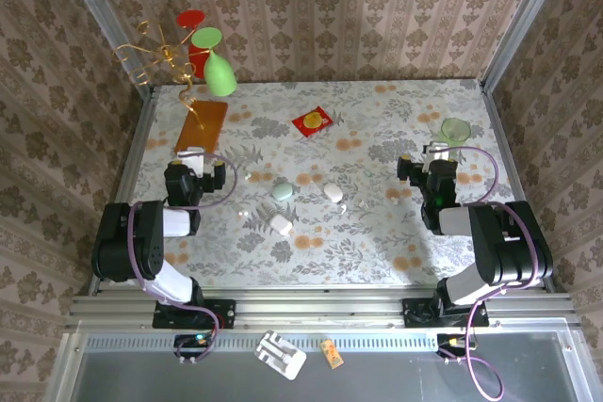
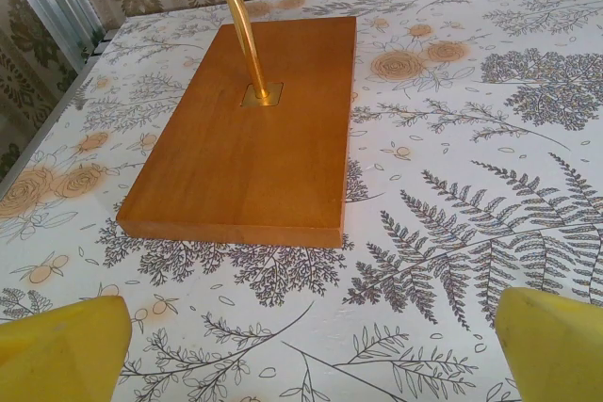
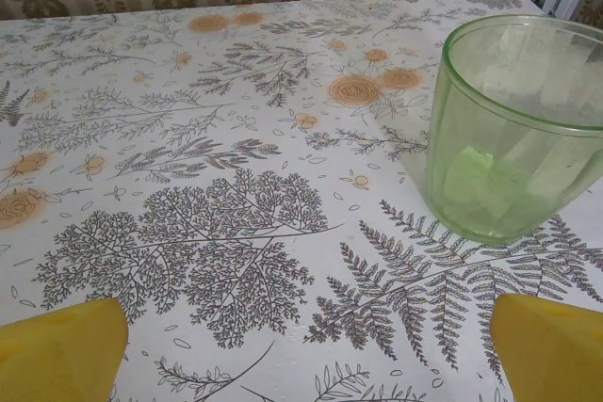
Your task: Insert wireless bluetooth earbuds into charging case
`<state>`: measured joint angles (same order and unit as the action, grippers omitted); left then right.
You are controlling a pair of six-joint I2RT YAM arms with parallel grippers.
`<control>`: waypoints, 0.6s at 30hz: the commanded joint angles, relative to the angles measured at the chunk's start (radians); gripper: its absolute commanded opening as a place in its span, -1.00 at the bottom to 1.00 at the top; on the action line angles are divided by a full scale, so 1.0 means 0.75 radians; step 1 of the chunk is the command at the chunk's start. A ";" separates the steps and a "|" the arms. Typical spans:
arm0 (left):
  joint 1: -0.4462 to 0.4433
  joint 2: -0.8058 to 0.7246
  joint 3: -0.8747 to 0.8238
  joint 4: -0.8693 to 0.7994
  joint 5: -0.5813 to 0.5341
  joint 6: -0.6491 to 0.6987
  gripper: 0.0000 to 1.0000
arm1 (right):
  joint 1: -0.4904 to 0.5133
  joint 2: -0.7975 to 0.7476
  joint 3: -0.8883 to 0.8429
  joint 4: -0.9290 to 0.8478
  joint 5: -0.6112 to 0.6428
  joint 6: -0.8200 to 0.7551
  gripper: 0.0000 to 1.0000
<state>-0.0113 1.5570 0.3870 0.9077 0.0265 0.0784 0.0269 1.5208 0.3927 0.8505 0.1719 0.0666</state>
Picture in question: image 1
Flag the brown wooden board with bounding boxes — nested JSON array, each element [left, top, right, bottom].
[[173, 100, 230, 155]]

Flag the green transparent cup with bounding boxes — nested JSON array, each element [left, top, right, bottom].
[[439, 117, 472, 148]]

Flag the green plastic wine glass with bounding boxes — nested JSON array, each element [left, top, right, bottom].
[[190, 26, 238, 97]]

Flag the red foil packet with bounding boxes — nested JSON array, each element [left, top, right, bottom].
[[291, 105, 334, 138]]

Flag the left black connector board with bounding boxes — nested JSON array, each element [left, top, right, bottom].
[[173, 333, 218, 359]]

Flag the black connector board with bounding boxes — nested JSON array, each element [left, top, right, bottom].
[[436, 333, 472, 359], [173, 333, 218, 359]]

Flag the red plastic wine glass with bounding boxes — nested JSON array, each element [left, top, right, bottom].
[[175, 9, 211, 79]]

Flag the right black connector board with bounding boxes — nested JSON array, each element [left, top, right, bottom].
[[436, 333, 472, 359]]

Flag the white plastic holder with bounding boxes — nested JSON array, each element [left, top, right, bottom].
[[254, 330, 308, 381]]

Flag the small orange packet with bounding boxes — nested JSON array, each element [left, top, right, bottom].
[[319, 338, 345, 370]]

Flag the grey metal panel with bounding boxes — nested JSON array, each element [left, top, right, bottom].
[[46, 330, 603, 402]]

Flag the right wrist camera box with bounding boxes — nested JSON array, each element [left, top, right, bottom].
[[425, 141, 452, 163]]

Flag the aluminium table side rail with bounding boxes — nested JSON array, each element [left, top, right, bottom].
[[478, 79, 557, 293], [88, 85, 160, 296]]

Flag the gold wire glass rack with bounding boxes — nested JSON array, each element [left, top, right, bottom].
[[112, 20, 208, 131]]

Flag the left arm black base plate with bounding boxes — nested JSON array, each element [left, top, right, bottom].
[[152, 298, 236, 330]]

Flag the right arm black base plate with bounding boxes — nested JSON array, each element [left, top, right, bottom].
[[402, 297, 491, 329]]

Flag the aluminium frame rail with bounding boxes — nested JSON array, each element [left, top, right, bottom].
[[65, 286, 579, 330]]

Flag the grey slotted cable duct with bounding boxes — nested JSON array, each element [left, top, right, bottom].
[[79, 333, 439, 352]]

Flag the aluminium frame post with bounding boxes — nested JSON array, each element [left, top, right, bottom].
[[479, 0, 574, 94], [50, 0, 157, 95]]

